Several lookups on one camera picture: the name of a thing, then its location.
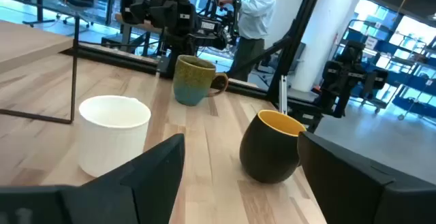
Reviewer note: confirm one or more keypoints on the person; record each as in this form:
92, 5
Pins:
255, 13

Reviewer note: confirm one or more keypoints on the black background robot arm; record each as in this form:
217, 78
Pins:
344, 74
233, 16

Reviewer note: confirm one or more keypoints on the black mug with yellow inside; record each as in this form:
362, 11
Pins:
265, 149

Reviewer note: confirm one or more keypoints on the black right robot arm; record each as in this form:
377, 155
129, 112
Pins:
204, 38

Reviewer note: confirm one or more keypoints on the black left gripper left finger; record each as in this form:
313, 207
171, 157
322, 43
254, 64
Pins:
136, 190

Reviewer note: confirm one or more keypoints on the black aluminium table frame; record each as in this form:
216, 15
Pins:
299, 23

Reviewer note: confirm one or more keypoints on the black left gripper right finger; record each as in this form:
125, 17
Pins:
337, 183

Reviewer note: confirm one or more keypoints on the white column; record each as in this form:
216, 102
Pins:
327, 30

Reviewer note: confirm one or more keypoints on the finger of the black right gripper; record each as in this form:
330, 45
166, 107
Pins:
184, 18
136, 9

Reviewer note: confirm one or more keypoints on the blue shelving cart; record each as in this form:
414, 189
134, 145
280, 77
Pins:
415, 81

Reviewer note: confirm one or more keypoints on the silver aluminium bar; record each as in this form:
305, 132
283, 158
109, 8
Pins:
283, 94

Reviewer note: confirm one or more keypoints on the green and teal speckled mug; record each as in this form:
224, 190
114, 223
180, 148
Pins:
190, 81

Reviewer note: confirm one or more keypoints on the white ceramic cup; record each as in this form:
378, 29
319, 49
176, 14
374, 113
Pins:
112, 142

